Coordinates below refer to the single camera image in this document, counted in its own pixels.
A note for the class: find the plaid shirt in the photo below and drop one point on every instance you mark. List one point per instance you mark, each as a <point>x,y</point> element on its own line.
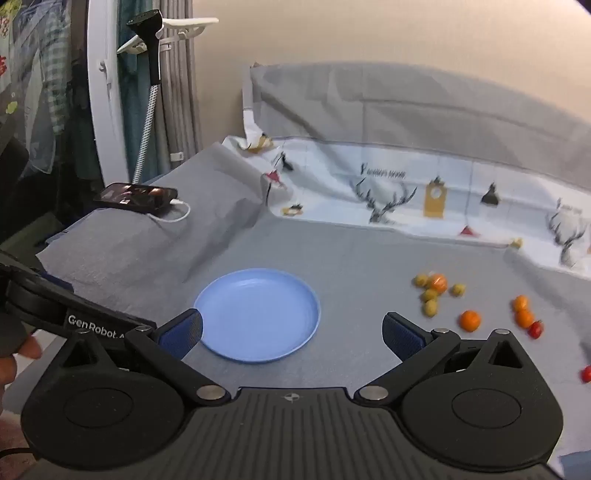
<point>51,78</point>

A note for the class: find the black garment steamer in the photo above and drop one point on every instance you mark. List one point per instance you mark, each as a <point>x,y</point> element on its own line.
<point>150,55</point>

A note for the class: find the white clothes hanger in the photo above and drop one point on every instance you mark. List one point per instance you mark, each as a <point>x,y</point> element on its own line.
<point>175,30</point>

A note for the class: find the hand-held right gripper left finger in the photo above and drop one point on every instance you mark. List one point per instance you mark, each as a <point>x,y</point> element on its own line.
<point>181,334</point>

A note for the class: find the blue plate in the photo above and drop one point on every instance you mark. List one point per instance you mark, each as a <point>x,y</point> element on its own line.
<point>257,314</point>

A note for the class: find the person's left hand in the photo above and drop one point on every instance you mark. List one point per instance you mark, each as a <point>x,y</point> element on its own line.
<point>25,350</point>

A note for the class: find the red cherry tomato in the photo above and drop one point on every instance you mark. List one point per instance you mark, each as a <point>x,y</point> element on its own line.
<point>535,329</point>
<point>586,374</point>

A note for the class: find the plastic-wrapped orange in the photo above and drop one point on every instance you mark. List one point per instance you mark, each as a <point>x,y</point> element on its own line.
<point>437,282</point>

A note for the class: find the grey curtain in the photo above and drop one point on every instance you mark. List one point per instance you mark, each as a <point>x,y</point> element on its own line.
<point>182,92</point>

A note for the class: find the teal cloth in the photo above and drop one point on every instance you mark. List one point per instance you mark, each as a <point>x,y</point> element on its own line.
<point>134,110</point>

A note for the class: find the small orange mandarin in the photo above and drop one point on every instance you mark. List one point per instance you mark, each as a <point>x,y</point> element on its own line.
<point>525,318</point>
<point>470,320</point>
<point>521,303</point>

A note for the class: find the white printed cloth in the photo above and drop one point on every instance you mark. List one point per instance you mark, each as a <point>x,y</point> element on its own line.
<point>415,194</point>

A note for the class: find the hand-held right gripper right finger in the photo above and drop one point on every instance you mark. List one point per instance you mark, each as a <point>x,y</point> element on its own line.
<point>402,336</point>

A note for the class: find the white frame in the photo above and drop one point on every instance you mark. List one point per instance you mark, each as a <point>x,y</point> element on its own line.
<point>106,92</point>

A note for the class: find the black smartphone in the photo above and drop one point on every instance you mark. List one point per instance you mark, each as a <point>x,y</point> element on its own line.
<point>136,196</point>

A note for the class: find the green jujube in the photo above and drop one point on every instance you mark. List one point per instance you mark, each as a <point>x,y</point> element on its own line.
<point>430,308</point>
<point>431,294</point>
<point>421,280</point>
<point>457,290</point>

